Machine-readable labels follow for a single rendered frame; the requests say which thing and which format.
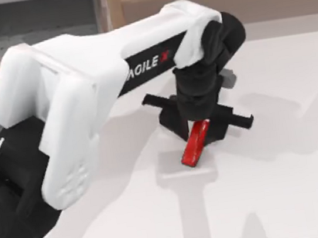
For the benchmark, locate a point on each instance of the red stapler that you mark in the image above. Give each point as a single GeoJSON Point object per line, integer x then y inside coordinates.
{"type": "Point", "coordinates": [194, 151]}

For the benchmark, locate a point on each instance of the pale grey rounded box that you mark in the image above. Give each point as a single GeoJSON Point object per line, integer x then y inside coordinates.
{"type": "Point", "coordinates": [229, 79]}

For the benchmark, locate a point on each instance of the grey cabinet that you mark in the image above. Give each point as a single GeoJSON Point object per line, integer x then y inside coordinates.
{"type": "Point", "coordinates": [32, 18]}

